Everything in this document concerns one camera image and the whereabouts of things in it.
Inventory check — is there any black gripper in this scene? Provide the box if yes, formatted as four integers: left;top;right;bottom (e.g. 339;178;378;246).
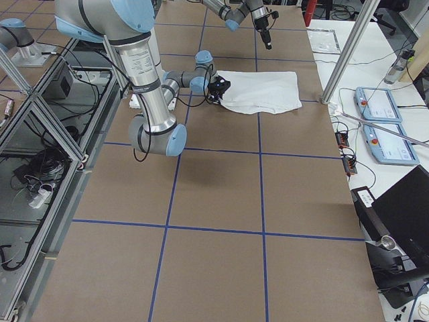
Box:
253;9;272;50
208;76;231;105

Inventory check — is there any black laptop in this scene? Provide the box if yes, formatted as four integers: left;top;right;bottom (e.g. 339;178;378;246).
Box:
351;165;428;266

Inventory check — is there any near blue teach pendant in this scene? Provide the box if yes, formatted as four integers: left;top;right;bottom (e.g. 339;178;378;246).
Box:
363;125;420;166

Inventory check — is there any clear water bottle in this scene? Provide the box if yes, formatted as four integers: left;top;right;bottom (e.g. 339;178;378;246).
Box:
383;49;416;85

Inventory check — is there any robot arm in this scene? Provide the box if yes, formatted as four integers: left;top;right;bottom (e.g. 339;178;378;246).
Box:
201;0;279;50
55;1;231;156

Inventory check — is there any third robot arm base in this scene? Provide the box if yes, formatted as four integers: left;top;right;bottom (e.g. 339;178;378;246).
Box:
1;18;57;67

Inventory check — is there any blue teach pendant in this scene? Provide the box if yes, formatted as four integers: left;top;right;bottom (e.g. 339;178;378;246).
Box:
363;125;420;166
355;87;403;123

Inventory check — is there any aluminium side frame rail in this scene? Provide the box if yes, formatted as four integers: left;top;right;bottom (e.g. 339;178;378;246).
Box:
1;40;123;321

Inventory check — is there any far blue teach pendant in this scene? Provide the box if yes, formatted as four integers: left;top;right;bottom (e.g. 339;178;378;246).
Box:
355;87;403;123

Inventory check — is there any white printed t-shirt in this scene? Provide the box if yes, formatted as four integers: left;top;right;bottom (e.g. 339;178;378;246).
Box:
218;70;302;115

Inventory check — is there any aluminium frame post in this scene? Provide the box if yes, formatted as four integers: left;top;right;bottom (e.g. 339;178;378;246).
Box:
320;0;380;105

